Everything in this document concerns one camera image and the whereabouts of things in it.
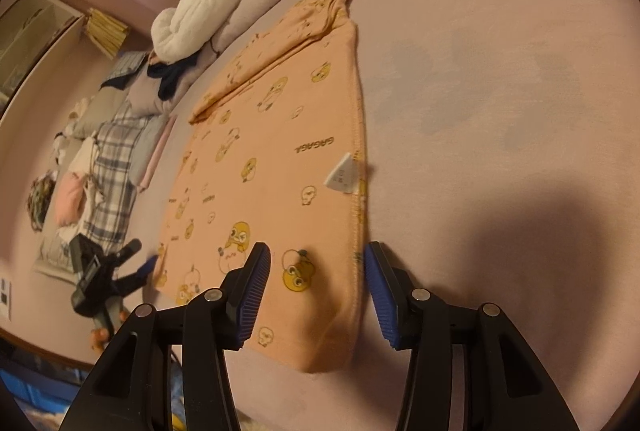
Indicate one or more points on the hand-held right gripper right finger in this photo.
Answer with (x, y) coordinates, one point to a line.
(380, 301)

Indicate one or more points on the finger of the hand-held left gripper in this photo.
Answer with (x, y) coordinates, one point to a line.
(145, 267)
(131, 250)

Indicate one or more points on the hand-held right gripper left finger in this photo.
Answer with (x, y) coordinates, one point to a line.
(250, 306)

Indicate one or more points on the peach cartoon print shirt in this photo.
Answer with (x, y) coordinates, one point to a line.
(280, 151)

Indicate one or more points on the person's left hand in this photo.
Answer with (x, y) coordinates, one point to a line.
(100, 338)

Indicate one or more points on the light printed pillow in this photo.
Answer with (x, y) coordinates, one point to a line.
(52, 256)

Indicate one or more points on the salmon pink garment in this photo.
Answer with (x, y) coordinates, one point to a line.
(70, 201)

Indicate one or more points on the plaid grey folded cloth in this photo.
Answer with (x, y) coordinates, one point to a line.
(117, 171)

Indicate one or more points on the cream garment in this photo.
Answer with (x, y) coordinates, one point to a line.
(86, 171)

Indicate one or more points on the floral cloth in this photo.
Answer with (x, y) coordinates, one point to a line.
(42, 203)

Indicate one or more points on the pink folded cloth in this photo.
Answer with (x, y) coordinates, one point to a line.
(159, 151)

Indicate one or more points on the light blue folded towel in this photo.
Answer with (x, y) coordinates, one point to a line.
(146, 146)

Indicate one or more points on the blue storage box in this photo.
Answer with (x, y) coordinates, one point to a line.
(35, 386)

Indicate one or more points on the small white plush toy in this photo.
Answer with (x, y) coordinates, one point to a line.
(70, 126)

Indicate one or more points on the beige pillow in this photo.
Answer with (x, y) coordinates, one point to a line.
(100, 111)

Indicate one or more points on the black folded cloth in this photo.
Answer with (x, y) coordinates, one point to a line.
(114, 82)

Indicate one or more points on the dark navy garment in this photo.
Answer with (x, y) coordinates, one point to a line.
(172, 78)

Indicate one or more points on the blue striped folded cloth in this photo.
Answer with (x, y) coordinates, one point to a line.
(127, 63)

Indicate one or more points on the white shelf unit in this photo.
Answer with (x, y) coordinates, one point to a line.
(30, 41)

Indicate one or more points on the pink bed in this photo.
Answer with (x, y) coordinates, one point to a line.
(500, 86)

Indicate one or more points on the white wall socket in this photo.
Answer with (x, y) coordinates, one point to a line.
(4, 298)

